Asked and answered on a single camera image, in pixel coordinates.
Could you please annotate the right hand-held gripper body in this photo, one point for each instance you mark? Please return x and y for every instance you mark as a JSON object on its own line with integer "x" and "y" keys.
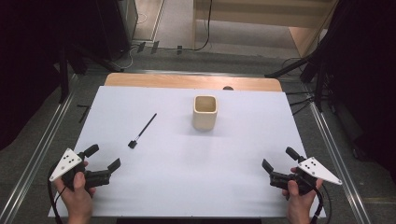
{"x": 317, "y": 169}

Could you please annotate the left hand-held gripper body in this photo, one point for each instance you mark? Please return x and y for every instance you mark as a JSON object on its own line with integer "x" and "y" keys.
{"x": 67, "y": 161}

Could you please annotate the thin black brush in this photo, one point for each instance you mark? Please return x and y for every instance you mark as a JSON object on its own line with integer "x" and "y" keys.
{"x": 146, "y": 126}

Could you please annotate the cream square cup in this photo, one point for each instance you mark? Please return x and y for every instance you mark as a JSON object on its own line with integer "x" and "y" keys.
{"x": 204, "y": 121}

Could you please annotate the person's left hand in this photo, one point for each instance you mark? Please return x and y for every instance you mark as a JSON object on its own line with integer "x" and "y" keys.
{"x": 77, "y": 199}

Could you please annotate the person's right hand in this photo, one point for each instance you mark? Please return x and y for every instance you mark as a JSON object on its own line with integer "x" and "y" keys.
{"x": 299, "y": 205}

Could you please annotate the white table mat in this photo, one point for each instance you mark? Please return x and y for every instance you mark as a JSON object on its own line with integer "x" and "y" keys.
{"x": 186, "y": 174}

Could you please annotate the black metal stand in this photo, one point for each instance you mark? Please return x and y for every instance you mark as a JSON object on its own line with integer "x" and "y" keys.
{"x": 63, "y": 77}
{"x": 286, "y": 70}

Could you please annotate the dark round table grommet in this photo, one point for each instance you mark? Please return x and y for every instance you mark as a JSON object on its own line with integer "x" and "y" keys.
{"x": 228, "y": 88}

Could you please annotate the dark curtain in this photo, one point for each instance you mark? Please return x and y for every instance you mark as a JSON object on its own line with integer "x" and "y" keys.
{"x": 21, "y": 62}
{"x": 364, "y": 77}

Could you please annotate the dark cabinet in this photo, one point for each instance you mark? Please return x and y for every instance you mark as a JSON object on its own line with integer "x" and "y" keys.
{"x": 115, "y": 28}

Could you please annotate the light wooden shelf unit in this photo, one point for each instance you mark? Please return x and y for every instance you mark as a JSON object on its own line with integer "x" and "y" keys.
{"x": 249, "y": 12}

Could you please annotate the aluminium floor rail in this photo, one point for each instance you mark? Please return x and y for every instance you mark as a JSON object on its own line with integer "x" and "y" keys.
{"x": 37, "y": 155}
{"x": 336, "y": 155}

